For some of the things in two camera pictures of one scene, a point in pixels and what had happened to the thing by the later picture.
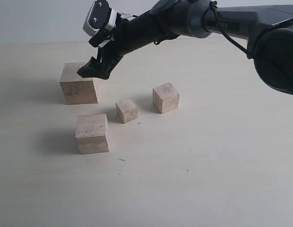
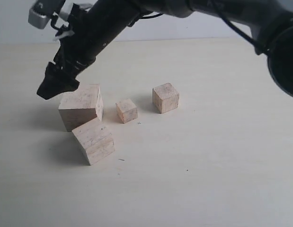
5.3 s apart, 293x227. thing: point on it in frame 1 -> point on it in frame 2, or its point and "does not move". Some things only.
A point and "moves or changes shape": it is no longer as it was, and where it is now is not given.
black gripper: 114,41 -> 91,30
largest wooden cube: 76,89 moves or changes shape
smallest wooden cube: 127,111 does not move
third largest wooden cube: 165,98 does not move
